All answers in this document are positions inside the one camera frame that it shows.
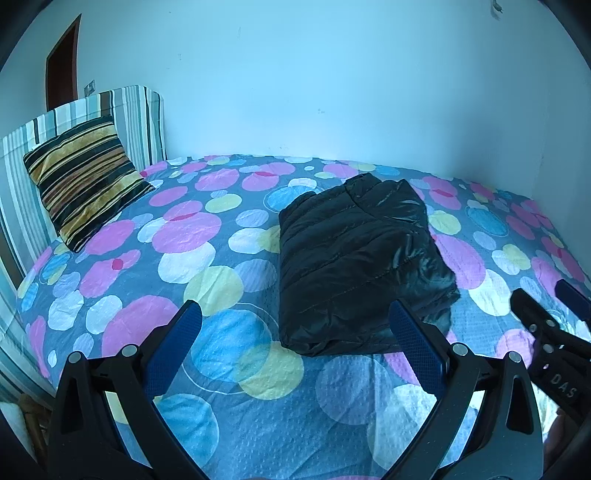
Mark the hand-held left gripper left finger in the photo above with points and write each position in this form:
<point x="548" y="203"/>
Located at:
<point x="173" y="350"/>

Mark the striped headboard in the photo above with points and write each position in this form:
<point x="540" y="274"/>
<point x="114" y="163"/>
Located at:
<point x="138" y="120"/>

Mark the brown door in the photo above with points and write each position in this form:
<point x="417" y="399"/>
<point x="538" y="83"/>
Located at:
<point x="62" y="69"/>

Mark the bed with polka dot sheet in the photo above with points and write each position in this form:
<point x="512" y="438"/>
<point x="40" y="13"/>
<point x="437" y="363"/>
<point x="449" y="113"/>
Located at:
<point x="207" y="230"/>

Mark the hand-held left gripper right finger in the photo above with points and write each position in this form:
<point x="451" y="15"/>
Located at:
<point x="415" y="344"/>

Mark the black puffer jacket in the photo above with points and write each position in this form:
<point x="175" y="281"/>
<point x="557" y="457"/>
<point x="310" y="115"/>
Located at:
<point x="351" y="258"/>

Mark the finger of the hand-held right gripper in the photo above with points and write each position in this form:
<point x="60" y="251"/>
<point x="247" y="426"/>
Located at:
<point x="531" y="311"/>
<point x="575" y="300"/>

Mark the striped yellow black pillow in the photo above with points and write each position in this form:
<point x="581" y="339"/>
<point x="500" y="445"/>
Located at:
<point x="87" y="180"/>

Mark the wall switch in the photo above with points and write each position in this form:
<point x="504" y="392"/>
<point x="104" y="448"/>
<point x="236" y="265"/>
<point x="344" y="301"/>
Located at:
<point x="90" y="87"/>

